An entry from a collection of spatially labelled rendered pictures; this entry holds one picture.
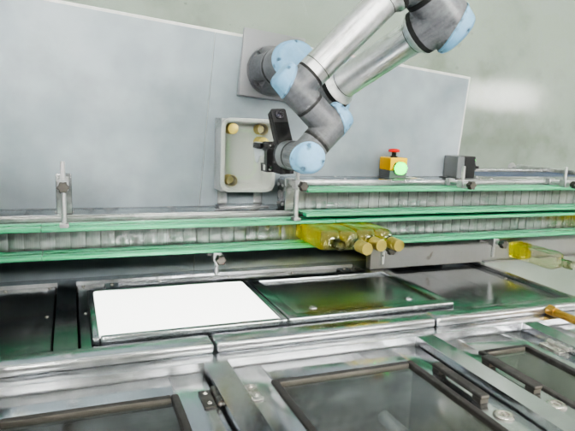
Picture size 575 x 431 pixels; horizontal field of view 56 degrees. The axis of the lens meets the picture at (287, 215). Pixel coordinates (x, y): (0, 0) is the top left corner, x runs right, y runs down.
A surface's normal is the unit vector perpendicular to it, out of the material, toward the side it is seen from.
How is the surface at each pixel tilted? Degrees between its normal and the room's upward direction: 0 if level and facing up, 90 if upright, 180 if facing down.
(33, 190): 0
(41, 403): 90
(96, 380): 0
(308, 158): 0
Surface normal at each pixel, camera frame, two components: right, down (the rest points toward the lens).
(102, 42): 0.37, 0.17
